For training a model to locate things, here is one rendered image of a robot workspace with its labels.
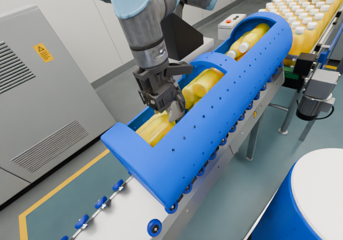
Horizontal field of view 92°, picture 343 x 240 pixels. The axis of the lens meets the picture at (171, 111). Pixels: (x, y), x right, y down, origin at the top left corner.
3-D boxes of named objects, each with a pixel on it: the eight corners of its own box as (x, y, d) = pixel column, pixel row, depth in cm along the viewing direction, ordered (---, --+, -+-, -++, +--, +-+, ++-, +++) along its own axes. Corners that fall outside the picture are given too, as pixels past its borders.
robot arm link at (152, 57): (148, 33, 39) (173, 37, 34) (153, 51, 42) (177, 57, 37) (123, 48, 36) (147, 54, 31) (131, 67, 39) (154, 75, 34)
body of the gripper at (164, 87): (144, 105, 47) (126, 68, 38) (164, 88, 50) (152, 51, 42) (162, 116, 42) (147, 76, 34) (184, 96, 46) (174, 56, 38)
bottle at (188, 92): (179, 86, 64) (206, 62, 72) (182, 99, 69) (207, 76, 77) (194, 91, 60) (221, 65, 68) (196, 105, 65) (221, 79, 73)
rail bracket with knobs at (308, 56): (287, 74, 92) (292, 57, 85) (291, 68, 95) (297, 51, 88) (309, 78, 86) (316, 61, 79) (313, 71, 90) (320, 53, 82)
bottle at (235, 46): (245, 45, 91) (227, 62, 83) (241, 32, 88) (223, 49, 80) (258, 42, 86) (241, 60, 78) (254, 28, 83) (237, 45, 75)
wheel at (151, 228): (143, 228, 49) (145, 231, 47) (153, 214, 51) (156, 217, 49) (152, 238, 50) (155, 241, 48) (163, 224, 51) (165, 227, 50)
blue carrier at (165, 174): (122, 165, 67) (83, 121, 46) (231, 59, 104) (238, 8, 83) (175, 219, 51) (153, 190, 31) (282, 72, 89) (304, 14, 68)
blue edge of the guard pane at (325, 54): (293, 110, 128) (318, 49, 94) (321, 60, 162) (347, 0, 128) (300, 113, 125) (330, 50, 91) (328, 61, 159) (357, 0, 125)
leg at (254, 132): (244, 159, 156) (252, 113, 113) (247, 154, 159) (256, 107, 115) (250, 162, 153) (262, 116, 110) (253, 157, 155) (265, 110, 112)
